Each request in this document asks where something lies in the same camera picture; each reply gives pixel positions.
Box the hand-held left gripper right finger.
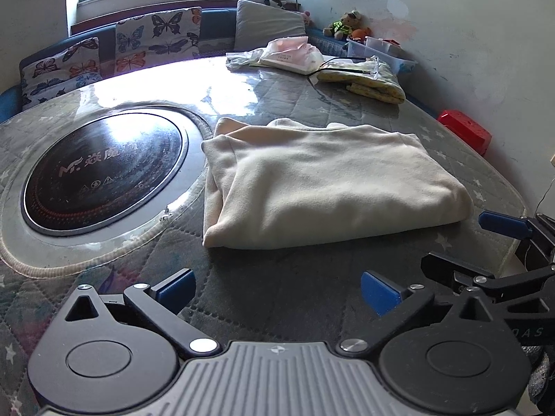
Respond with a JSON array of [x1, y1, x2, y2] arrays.
[[336, 270, 500, 358]]

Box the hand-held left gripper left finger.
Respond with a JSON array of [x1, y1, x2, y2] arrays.
[[65, 268, 220, 359]]

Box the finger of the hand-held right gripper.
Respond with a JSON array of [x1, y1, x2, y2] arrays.
[[420, 251, 555, 305], [479, 210, 555, 265]]

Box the cream sweater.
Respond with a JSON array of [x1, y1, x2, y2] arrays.
[[202, 117, 474, 250]]

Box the person's right hand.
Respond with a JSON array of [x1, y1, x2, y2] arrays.
[[520, 346, 555, 416]]

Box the grey quilted star table cover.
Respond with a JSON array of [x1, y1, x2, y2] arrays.
[[0, 52, 527, 416]]

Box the red plastic box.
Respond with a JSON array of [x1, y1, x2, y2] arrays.
[[437, 110, 493, 155]]

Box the round black induction cooktop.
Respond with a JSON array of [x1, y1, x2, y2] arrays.
[[19, 110, 189, 237]]

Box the yellow patterned packaged cloth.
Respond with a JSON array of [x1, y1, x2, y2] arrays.
[[316, 56, 407, 105]]

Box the clear plastic storage box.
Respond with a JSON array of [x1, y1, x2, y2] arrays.
[[347, 36, 419, 74]]

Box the crumpled white plastic bag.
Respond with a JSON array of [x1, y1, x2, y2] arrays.
[[225, 50, 265, 71]]

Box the butterfly print cushion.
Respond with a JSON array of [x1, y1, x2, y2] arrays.
[[19, 37, 102, 111], [115, 6, 202, 74]]

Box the teddy bear with green vest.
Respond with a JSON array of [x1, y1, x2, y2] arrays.
[[323, 10, 365, 39]]

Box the pink and white plastic bag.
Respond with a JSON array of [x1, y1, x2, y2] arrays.
[[251, 37, 326, 74]]

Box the blue sofa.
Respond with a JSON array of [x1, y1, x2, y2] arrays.
[[0, 6, 417, 124]]

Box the grey pillow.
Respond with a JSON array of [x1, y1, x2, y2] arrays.
[[234, 0, 308, 53]]

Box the black cable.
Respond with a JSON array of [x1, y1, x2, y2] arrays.
[[306, 55, 376, 96]]

